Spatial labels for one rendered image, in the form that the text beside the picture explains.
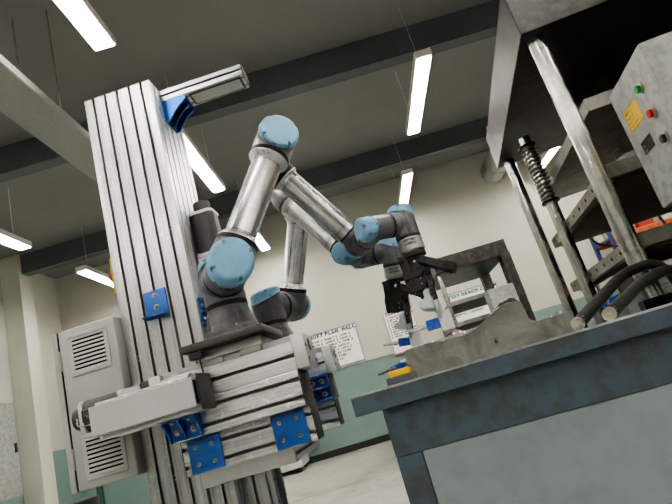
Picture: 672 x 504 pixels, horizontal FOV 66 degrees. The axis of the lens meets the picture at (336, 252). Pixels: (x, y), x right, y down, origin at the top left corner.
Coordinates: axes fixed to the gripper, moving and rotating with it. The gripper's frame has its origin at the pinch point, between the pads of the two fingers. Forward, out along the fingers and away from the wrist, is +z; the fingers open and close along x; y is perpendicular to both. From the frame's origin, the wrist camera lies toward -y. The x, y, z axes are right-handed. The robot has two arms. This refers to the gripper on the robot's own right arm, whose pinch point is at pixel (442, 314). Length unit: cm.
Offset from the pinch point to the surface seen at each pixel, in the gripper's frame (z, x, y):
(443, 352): 10.0, -10.1, 3.4
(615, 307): 12.6, 28.3, -36.3
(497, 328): 7.8, -10.1, -14.0
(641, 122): -36, -4, -73
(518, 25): -89, -17, -57
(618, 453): 37, 50, -21
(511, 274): -68, -478, -87
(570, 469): 37, 50, -13
